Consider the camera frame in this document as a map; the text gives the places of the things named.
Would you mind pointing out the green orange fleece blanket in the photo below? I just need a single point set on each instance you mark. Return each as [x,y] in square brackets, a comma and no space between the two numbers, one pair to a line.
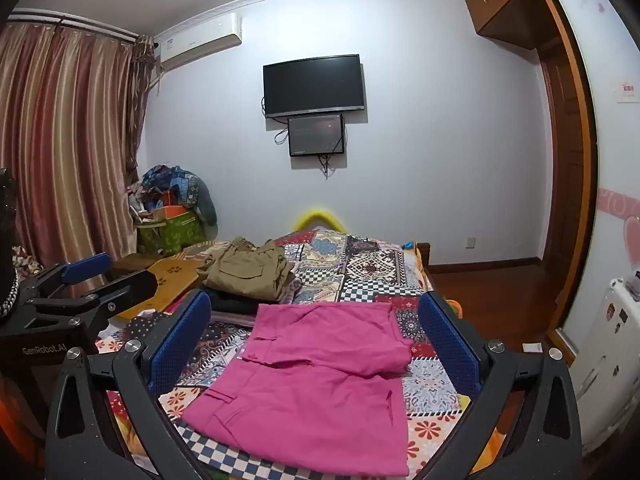
[454,309]

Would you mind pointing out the khaki pants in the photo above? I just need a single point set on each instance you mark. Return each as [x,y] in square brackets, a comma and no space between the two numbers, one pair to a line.
[245,270]

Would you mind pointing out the wooden overhead cabinet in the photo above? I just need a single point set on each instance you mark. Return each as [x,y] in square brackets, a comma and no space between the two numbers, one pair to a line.
[505,0]

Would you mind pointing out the brown wooden door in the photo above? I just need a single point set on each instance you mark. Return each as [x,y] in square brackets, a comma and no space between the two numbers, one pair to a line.
[562,170]

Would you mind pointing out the yellow curved bar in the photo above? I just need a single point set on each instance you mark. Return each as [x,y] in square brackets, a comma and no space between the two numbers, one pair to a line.
[320,217]

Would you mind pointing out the pile of colourful clothes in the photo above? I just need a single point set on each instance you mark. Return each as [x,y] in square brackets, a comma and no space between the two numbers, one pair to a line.
[170,187]

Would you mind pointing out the small black wall monitor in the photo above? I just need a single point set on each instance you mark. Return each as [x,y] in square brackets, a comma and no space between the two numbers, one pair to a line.
[316,135]

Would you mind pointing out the small white door label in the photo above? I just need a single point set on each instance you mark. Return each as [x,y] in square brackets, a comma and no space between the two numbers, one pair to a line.
[626,92]

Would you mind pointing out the wooden bed footboard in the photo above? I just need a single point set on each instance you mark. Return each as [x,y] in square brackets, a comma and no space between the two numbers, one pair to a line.
[424,252]

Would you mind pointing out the white appliance with stickers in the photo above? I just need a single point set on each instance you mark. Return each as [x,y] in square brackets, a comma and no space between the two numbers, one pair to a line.
[607,360]

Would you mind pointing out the frosted sliding wardrobe door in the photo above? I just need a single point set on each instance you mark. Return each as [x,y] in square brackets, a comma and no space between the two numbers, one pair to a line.
[610,160]

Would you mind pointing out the white air conditioner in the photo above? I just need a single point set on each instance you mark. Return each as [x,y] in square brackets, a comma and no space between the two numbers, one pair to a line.
[200,40]

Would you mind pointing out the curtain rod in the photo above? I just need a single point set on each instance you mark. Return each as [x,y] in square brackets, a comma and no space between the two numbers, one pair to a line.
[75,22]

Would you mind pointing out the black folded garment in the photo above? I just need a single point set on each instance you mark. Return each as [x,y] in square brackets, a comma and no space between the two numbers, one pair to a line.
[232,302]

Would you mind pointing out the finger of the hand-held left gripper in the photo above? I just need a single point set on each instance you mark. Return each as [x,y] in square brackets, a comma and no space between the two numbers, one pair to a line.
[132,290]
[85,266]

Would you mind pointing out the pink pants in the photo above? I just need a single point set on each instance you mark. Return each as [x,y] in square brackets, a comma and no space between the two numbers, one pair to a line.
[310,375]

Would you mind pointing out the white paper slip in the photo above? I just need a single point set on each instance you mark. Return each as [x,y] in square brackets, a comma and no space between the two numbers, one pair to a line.
[532,348]

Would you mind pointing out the light wooden lap board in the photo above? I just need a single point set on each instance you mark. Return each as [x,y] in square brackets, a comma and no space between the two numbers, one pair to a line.
[167,272]

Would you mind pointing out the white wall outlet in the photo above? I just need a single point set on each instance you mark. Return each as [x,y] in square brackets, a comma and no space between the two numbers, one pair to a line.
[470,243]

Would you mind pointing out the patchwork printed blanket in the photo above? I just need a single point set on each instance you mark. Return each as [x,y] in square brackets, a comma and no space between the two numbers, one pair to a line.
[370,270]

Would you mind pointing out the black wall television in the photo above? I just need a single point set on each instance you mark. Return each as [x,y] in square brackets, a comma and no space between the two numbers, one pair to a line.
[314,85]

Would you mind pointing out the striped red curtain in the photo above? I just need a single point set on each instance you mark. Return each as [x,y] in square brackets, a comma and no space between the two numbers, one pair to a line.
[65,150]

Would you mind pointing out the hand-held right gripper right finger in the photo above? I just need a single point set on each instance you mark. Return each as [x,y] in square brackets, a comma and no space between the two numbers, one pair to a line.
[447,345]

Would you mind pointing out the green patterned bag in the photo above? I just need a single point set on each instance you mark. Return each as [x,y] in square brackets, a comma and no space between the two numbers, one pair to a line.
[172,232]

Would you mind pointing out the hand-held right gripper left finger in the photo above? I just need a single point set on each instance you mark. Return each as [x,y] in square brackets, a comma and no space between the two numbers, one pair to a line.
[181,340]

